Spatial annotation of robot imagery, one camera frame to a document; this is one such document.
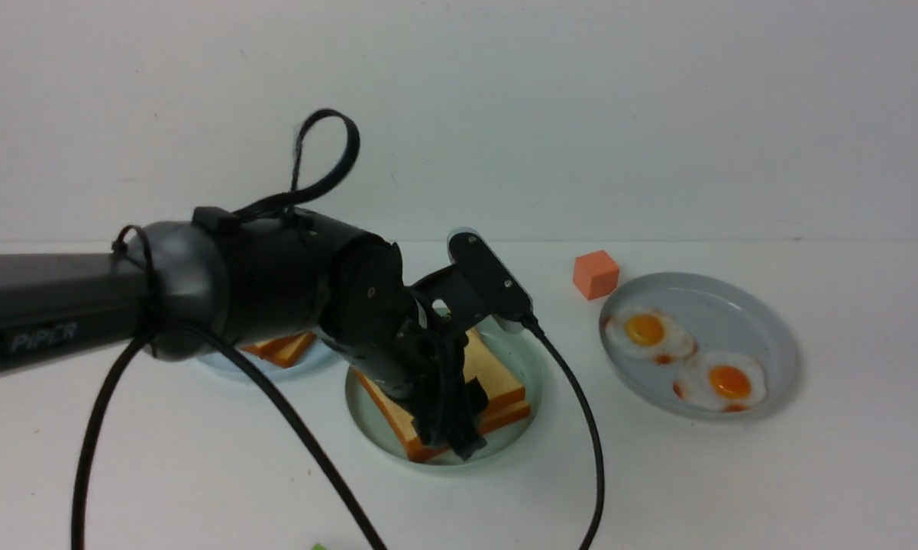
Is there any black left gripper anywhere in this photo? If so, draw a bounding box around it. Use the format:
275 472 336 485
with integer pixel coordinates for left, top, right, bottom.
352 291 488 461

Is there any orange cube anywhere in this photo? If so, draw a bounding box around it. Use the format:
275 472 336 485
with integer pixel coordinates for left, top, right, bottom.
572 250 620 302

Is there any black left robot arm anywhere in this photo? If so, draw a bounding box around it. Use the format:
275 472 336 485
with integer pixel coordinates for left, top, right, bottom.
0 208 488 459

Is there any grey plate with eggs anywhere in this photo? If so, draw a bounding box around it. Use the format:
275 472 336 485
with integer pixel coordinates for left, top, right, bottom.
599 272 800 422

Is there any light blue bread plate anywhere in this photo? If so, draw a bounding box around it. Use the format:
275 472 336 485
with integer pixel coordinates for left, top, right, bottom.
192 340 339 383

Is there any light green centre plate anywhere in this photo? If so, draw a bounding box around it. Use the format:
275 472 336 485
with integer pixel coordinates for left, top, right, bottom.
344 321 547 471

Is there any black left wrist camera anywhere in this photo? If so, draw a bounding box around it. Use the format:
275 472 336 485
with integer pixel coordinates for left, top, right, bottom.
412 227 540 335

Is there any fried egg near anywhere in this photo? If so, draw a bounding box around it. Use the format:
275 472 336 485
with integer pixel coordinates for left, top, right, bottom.
672 351 768 413

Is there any fried egg far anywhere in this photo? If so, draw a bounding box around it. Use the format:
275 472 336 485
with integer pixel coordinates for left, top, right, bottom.
602 306 697 366

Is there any toast slice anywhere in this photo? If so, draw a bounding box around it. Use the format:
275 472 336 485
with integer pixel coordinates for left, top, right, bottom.
241 333 307 359
406 400 532 463
352 328 528 458
264 332 316 369

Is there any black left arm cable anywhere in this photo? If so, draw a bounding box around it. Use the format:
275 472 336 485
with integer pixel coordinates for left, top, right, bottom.
71 108 606 550

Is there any fried egg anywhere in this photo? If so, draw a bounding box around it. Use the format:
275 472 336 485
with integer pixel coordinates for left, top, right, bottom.
672 351 768 413
602 306 697 366

